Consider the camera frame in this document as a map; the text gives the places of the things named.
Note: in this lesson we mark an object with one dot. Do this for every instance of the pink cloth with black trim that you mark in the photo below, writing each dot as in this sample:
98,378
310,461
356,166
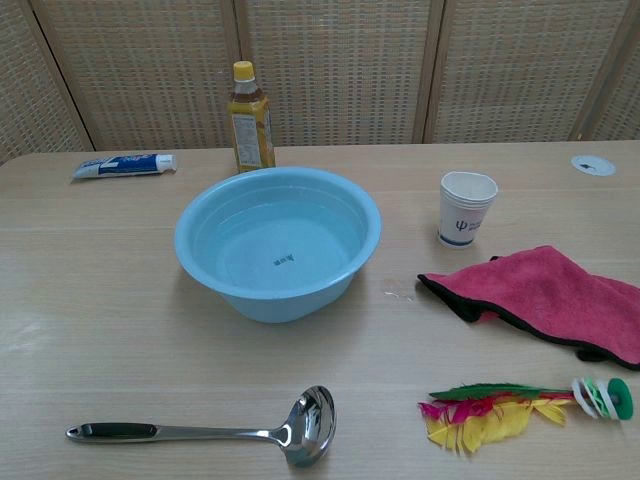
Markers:
545,300

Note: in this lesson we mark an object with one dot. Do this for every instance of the white paper cup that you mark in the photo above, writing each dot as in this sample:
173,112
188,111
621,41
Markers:
465,215

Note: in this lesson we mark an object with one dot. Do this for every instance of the yellow-capped tea bottle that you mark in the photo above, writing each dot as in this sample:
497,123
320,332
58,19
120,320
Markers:
251,135

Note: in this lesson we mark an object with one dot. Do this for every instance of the blue white toothpaste tube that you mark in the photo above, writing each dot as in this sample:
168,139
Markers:
120,165

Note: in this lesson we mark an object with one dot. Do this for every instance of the white round lid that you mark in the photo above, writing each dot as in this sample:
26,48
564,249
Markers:
593,164

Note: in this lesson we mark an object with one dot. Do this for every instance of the colourful feather shuttlecock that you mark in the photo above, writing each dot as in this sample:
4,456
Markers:
500,410

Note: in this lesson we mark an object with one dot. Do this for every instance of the woven rattan folding screen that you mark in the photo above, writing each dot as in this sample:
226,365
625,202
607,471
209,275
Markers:
320,70

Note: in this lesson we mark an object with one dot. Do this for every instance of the light blue plastic basin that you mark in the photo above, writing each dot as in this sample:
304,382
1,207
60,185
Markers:
280,240

